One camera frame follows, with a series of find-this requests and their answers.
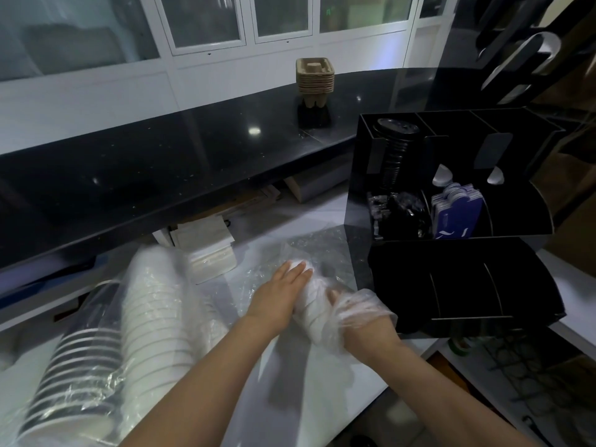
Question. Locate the bundle of blue paper packets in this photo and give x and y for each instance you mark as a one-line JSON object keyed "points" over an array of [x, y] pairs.
{"points": [[458, 218]]}

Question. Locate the large clear plastic bag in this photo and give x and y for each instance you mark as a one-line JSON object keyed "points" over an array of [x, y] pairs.
{"points": [[107, 302]]}

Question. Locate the white shelf unit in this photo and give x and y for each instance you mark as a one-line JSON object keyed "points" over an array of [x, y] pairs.
{"points": [[37, 311]]}

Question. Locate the person's left forearm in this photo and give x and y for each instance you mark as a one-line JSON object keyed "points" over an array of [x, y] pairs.
{"points": [[200, 391]]}

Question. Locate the stack of pulp cup trays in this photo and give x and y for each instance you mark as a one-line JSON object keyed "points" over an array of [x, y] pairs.
{"points": [[315, 79]]}

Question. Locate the stack of striped paper cups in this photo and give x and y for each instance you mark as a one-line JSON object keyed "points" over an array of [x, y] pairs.
{"points": [[74, 377]]}

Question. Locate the stack of white lids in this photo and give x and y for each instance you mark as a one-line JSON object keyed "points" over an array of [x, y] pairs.
{"points": [[312, 311]]}

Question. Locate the black cup dispenser rack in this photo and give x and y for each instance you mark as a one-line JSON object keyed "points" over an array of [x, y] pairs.
{"points": [[503, 18]]}

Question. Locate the clear bubble wrap sheet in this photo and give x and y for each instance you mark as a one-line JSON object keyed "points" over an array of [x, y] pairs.
{"points": [[321, 246]]}

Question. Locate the black wrapped cutlery bundle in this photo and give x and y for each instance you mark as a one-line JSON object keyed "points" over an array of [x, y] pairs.
{"points": [[405, 214]]}

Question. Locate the black acrylic condiment organizer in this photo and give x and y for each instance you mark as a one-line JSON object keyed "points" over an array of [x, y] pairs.
{"points": [[465, 288]]}

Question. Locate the stack of black lids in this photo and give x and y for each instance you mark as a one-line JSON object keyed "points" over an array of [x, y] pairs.
{"points": [[396, 153]]}

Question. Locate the person's right forearm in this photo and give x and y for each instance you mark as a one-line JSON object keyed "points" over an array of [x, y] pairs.
{"points": [[442, 400]]}

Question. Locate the white cup stack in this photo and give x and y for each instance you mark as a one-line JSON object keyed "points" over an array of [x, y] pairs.
{"points": [[535, 44]]}

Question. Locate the person's left hand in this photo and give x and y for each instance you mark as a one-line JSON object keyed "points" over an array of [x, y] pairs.
{"points": [[279, 297]]}

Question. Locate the wrapped white napkin packet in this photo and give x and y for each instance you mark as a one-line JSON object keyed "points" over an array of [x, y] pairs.
{"points": [[205, 256]]}

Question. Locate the black glossy bar counter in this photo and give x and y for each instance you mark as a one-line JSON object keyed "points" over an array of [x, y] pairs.
{"points": [[163, 167]]}

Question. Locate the person's right hand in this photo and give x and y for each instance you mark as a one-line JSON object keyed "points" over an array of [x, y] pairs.
{"points": [[368, 325]]}

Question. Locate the white framed window partition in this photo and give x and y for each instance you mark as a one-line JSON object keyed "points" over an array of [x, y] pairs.
{"points": [[93, 111]]}

